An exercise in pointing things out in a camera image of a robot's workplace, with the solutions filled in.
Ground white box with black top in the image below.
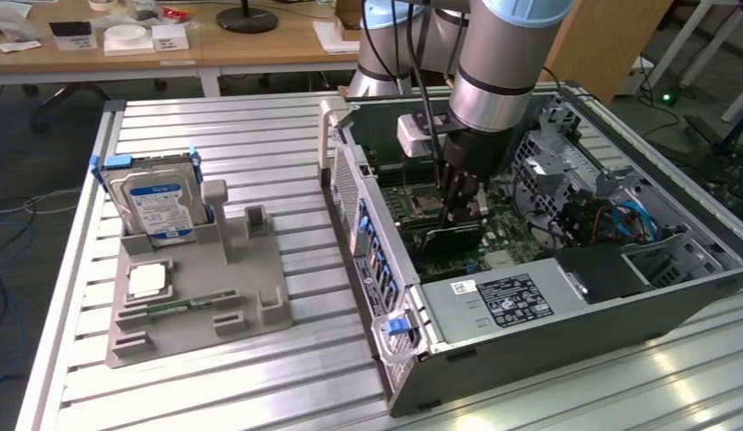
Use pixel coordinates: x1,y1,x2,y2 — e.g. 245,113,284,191
46,21,100,51

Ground white floor box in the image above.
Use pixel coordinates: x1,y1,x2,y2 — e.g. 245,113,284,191
613,56,657,98

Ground grey parts rack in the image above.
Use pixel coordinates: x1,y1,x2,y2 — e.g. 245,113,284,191
104,178,294,369

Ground wooden cabinet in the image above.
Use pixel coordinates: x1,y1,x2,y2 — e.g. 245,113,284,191
529,0,675,102

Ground white paper stack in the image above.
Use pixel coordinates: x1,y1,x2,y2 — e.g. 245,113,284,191
310,20,361,55

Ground plain white box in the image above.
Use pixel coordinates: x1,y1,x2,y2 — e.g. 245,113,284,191
148,24,190,53

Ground silver CPU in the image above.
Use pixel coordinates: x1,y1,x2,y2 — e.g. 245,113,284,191
125,263,172,297

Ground blue disk wire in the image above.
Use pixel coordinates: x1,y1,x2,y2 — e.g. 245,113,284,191
609,200,661,244

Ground dark grey PC case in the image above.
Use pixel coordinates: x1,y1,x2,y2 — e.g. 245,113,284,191
318,80,743,418

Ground white table frame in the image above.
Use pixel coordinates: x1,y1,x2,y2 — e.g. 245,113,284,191
642,0,743,123

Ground brown cardboard box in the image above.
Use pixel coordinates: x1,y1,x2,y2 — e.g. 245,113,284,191
334,0,365,31

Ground clear plastic bag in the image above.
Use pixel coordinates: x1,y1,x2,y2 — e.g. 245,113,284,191
0,2,44,40

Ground blue floor cable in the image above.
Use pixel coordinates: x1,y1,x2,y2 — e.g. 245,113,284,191
0,206,41,391

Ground wooden desk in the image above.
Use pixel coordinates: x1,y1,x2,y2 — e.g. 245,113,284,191
0,0,528,98

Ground CPU socket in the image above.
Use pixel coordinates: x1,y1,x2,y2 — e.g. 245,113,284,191
406,181,448,217

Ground metal socket cover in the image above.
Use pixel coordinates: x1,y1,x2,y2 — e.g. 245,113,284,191
469,186,492,221

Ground white floor cable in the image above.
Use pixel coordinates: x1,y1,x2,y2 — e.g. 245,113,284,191
0,187,80,215

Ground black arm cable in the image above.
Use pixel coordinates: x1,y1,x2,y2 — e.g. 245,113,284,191
404,0,449,189

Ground black graphics card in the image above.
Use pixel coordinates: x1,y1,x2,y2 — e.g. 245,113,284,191
417,224,488,264

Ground black floor stand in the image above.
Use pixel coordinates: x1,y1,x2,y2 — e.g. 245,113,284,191
681,80,743,212

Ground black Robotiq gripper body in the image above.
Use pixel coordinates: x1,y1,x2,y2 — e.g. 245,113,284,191
436,128,517,189

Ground white box with tape roll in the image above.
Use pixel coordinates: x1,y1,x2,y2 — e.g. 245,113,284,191
100,24,156,57

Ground hard disk with blue rails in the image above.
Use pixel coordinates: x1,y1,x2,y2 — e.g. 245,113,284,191
88,146,209,247

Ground installed black RAM stick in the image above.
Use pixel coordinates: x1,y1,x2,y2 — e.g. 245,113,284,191
394,214,442,231

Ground black round lamp base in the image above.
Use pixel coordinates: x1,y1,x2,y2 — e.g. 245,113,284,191
214,0,280,35

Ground green RAM stick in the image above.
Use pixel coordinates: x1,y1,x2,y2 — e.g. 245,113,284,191
142,291,238,318

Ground perforated metal drive cage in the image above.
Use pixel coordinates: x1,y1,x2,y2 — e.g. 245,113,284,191
506,129,647,234

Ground grey power supply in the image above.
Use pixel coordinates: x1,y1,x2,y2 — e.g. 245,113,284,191
418,258,587,349

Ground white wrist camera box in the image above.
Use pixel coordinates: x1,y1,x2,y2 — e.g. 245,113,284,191
394,113,448,159

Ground green motherboard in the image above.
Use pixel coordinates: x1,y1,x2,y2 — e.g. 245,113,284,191
370,156,564,284

